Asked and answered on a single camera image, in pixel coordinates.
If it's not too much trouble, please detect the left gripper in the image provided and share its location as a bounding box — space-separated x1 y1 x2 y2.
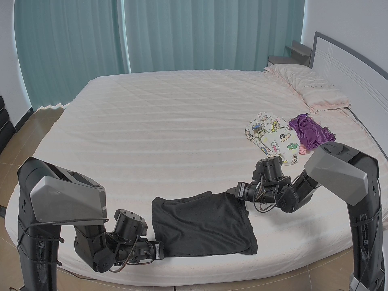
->
142 240 166 260

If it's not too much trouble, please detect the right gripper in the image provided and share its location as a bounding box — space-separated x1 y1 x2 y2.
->
227 181 258 201

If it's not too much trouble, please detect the black T-shirt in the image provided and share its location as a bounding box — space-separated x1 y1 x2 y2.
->
151 191 259 257

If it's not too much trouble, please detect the bed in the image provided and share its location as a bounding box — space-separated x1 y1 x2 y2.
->
4 32 388 284

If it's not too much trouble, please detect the white printed garment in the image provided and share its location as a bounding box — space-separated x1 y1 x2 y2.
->
245 112 300 165

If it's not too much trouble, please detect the purple satin garment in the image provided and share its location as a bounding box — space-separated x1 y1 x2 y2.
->
288 114 336 151

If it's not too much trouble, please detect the pale pink pillow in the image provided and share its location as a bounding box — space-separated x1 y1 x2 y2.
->
263 64 351 114

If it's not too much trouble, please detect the grey bedside table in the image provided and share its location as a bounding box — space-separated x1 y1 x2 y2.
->
268 40 312 69

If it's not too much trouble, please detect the blue-green curtain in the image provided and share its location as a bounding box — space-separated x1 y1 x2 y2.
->
14 0 131 111
123 0 307 73

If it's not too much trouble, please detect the black low cabinet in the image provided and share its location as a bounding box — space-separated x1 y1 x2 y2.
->
0 95 16 154

